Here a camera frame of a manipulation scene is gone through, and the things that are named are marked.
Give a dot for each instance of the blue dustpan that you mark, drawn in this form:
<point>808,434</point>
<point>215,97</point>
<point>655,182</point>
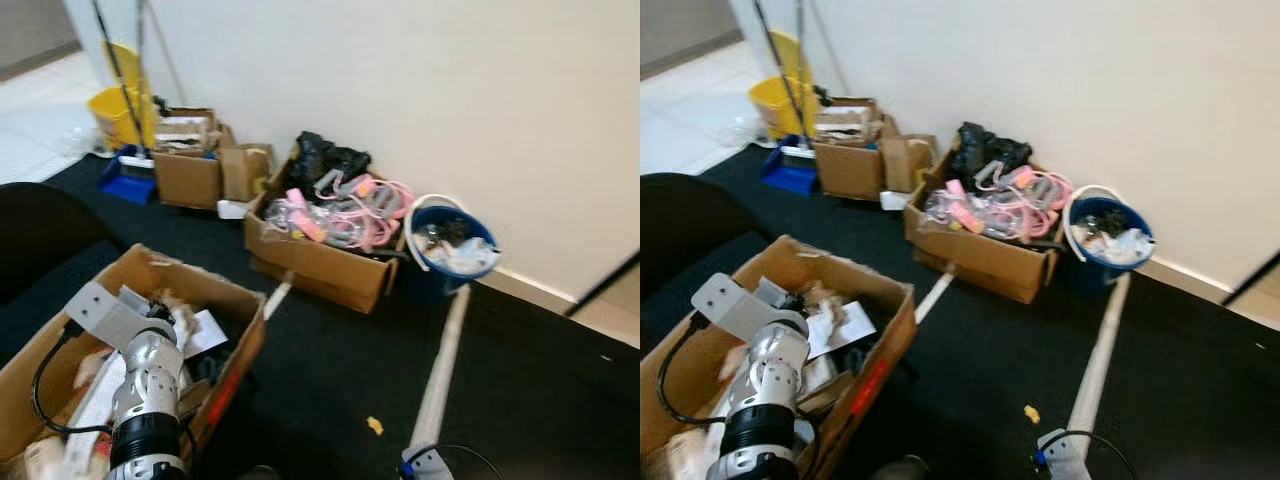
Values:
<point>125,182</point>
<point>790,175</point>

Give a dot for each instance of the black plastic bag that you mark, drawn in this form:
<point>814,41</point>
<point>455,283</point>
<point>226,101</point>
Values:
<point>325,158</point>
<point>985,148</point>

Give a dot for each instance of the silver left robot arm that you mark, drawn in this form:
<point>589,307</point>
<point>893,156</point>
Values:
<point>150,390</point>
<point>765,385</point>

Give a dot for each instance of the short white tape strip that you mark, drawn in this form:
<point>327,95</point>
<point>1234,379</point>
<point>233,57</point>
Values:
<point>278,298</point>
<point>935,293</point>

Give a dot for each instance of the yellow mop bucket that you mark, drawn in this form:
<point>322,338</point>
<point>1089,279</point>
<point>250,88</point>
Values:
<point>108,115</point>
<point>772,100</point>

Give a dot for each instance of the cardboard box with red print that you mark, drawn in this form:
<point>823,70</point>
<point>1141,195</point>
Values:
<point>235,345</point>
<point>885,340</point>

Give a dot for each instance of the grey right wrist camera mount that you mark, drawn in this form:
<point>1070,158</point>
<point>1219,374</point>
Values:
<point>425,465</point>
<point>1062,455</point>

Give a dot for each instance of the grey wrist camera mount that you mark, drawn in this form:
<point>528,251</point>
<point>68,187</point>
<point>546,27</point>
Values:
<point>1062,455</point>
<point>425,465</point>
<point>730,300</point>
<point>105,312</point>

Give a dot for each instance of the small yellow trash scrap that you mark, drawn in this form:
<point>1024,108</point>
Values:
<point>375,426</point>
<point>1032,414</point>

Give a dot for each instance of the black chair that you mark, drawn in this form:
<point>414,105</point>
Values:
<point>690,225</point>
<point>50,235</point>

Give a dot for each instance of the white plastic trash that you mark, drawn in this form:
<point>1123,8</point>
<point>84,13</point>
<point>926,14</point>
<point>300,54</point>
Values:
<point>470,255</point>
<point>1130,245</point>

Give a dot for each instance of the long white tape strip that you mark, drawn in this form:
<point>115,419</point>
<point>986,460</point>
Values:
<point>1098,355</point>
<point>440,370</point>

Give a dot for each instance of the small open cardboard box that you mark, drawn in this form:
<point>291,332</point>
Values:
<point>185,180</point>
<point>848,170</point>

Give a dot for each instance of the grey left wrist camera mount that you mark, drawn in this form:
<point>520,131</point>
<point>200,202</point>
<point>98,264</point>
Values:
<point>730,300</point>
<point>105,312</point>

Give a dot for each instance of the white paper sheet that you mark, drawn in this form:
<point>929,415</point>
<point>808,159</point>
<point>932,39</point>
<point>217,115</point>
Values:
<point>845,328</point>
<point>207,332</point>

